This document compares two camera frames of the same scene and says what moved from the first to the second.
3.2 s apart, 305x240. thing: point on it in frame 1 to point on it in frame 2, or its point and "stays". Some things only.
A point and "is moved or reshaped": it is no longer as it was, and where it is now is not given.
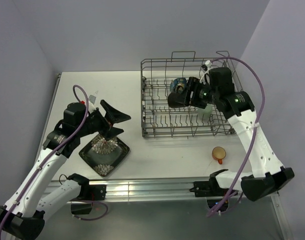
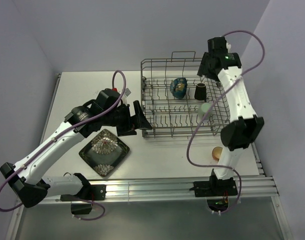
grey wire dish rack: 159,77 stays
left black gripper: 108,131 to 128,128
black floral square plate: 101,155 stays
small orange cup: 219,153 stays
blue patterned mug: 178,85 stays
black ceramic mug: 176,100 is moved or reshaped
